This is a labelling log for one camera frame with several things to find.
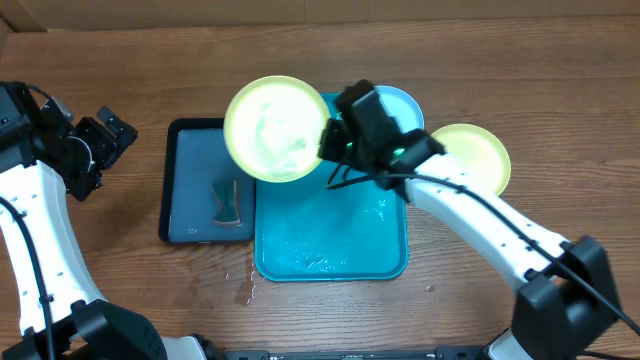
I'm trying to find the yellow plate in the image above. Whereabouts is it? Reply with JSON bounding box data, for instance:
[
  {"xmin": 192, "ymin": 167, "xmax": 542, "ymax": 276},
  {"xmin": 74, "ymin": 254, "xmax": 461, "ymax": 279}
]
[
  {"xmin": 431, "ymin": 123, "xmax": 511, "ymax": 196},
  {"xmin": 223, "ymin": 75, "xmax": 330, "ymax": 183}
]

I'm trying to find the green sponge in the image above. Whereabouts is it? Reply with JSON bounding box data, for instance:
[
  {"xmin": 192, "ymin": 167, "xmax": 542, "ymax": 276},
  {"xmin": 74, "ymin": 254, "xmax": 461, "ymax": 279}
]
[{"xmin": 212, "ymin": 179, "xmax": 241, "ymax": 226}]

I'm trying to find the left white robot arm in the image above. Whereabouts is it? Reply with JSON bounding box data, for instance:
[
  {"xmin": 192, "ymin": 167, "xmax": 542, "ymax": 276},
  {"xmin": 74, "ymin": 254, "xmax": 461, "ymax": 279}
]
[{"xmin": 1, "ymin": 102, "xmax": 209, "ymax": 359}]

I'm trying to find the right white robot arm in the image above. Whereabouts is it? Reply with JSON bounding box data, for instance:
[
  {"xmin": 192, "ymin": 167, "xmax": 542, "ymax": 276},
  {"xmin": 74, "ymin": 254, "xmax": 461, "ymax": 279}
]
[{"xmin": 318, "ymin": 119, "xmax": 623, "ymax": 359}]

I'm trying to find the black water tray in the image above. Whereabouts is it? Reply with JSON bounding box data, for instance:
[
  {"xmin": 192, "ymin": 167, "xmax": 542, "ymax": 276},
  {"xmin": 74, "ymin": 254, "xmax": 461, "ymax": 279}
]
[{"xmin": 158, "ymin": 118, "xmax": 256, "ymax": 245}]

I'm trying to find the teal plastic tray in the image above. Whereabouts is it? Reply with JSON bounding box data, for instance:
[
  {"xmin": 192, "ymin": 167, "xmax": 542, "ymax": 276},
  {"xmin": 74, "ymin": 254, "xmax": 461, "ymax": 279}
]
[{"xmin": 253, "ymin": 93, "xmax": 410, "ymax": 283}]

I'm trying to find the light blue plate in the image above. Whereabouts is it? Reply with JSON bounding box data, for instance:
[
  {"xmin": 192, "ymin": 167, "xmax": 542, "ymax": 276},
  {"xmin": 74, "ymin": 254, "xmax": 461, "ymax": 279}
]
[{"xmin": 375, "ymin": 85, "xmax": 424, "ymax": 133}]

